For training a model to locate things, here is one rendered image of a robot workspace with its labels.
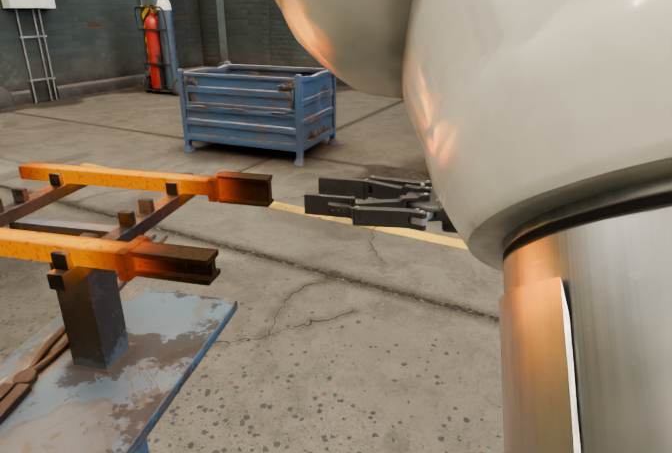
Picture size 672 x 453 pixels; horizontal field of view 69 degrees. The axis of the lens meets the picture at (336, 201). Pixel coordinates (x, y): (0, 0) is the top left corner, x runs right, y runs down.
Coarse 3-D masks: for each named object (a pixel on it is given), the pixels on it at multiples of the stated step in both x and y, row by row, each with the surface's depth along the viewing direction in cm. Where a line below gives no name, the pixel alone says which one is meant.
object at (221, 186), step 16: (32, 176) 83; (48, 176) 82; (64, 176) 81; (80, 176) 80; (96, 176) 80; (112, 176) 79; (128, 176) 78; (144, 176) 78; (160, 176) 78; (176, 176) 78; (192, 176) 78; (208, 176) 78; (224, 176) 74; (240, 176) 74; (256, 176) 74; (272, 176) 75; (192, 192) 77; (208, 192) 75; (224, 192) 76; (240, 192) 76; (256, 192) 75
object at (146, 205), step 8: (16, 192) 73; (24, 192) 73; (0, 200) 69; (16, 200) 74; (24, 200) 73; (144, 200) 69; (152, 200) 69; (0, 208) 69; (144, 208) 69; (152, 208) 69; (120, 216) 65; (128, 216) 65; (120, 224) 65; (128, 224) 65
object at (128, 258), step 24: (0, 240) 57; (24, 240) 56; (48, 240) 56; (72, 240) 56; (96, 240) 56; (144, 240) 55; (96, 264) 54; (120, 264) 53; (144, 264) 54; (168, 264) 53; (192, 264) 51
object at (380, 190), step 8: (368, 184) 75; (376, 184) 74; (384, 184) 74; (392, 184) 74; (408, 184) 72; (376, 192) 75; (384, 192) 74; (392, 192) 73; (400, 192) 72; (424, 192) 70
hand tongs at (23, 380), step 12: (120, 288) 97; (60, 336) 83; (48, 348) 79; (60, 348) 79; (36, 360) 76; (48, 360) 76; (24, 372) 73; (36, 372) 74; (12, 384) 71; (24, 384) 71; (0, 396) 69; (12, 396) 69; (24, 396) 70; (0, 408) 67; (12, 408) 68; (0, 420) 66
